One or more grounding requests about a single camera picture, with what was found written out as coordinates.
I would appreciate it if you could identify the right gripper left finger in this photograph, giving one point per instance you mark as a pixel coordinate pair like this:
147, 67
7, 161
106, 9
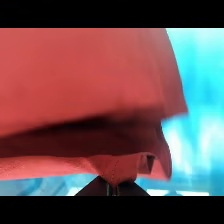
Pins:
95, 188

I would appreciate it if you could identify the red garment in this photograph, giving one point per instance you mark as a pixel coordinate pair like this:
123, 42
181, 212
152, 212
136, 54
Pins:
83, 83

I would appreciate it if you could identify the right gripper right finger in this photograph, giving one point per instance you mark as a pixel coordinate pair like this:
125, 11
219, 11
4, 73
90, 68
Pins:
131, 189

